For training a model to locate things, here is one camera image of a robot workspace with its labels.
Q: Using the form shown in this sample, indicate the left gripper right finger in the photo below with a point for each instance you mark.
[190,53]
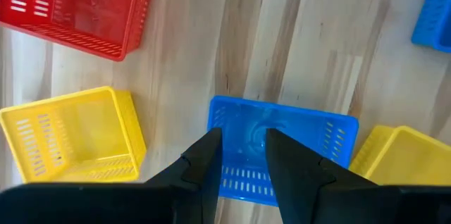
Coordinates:
[310,188]

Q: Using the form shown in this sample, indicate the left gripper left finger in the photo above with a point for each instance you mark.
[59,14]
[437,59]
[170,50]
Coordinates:
[190,188]

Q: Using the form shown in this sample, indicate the blue plastic basket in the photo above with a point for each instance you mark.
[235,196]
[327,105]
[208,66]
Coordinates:
[243,136]
[435,19]

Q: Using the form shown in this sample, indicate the yellow plastic basket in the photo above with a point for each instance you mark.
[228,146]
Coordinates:
[81,129]
[408,157]

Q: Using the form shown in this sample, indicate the red plastic basket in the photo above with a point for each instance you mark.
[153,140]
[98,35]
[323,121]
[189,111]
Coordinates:
[88,5]

